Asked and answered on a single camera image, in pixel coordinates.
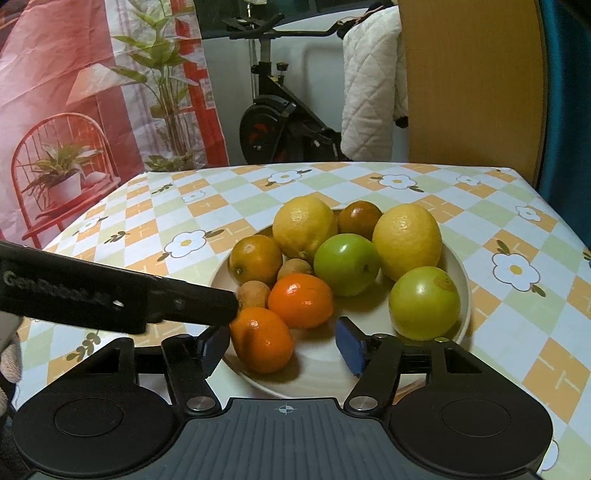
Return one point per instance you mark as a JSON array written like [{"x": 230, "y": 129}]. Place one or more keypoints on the white quilted jacket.
[{"x": 369, "y": 83}]

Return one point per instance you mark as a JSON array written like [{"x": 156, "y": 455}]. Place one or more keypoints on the small mandarin orange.
[{"x": 261, "y": 341}]

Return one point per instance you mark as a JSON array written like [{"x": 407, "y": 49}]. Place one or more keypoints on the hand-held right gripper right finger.
[{"x": 352, "y": 348}]

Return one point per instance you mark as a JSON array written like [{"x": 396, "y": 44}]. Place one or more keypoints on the wooden board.
[{"x": 471, "y": 83}]

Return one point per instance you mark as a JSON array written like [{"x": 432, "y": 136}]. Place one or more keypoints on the beige round plate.
[{"x": 318, "y": 364}]

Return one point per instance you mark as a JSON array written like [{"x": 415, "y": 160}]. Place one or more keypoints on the person's left hand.
[{"x": 11, "y": 362}]

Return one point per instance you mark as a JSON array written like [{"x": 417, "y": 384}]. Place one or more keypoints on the black exercise bike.
[{"x": 272, "y": 129}]

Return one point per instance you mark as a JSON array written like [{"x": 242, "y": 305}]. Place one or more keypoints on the yellowish green apple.
[{"x": 424, "y": 304}]

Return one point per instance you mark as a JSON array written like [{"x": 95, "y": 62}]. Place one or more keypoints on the small brown kiwi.
[
  {"x": 254, "y": 295},
  {"x": 295, "y": 269}
]

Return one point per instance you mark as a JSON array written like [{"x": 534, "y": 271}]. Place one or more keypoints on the bright green apple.
[{"x": 346, "y": 265}]

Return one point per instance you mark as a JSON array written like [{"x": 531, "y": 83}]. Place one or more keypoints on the checkered floral tablecloth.
[{"x": 498, "y": 221}]

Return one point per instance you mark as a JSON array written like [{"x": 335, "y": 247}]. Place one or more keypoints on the teal curtain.
[{"x": 570, "y": 92}]

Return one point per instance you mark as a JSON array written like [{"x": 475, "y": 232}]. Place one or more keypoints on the dark greenish orange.
[{"x": 360, "y": 219}]

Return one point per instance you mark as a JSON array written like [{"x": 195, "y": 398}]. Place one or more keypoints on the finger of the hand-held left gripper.
[{"x": 198, "y": 304}]

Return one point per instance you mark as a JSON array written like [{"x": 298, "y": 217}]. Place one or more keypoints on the yellowish orange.
[{"x": 255, "y": 259}]

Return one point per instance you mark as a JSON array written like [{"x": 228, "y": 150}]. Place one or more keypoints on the yellow lemon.
[
  {"x": 304, "y": 226},
  {"x": 406, "y": 240}
]

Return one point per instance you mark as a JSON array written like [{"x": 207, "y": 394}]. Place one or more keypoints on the printed red backdrop cloth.
[{"x": 83, "y": 83}]

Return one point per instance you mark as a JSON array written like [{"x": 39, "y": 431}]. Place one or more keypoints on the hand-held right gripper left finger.
[{"x": 214, "y": 350}]

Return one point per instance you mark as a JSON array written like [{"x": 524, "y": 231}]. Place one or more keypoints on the large mandarin orange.
[{"x": 300, "y": 300}]

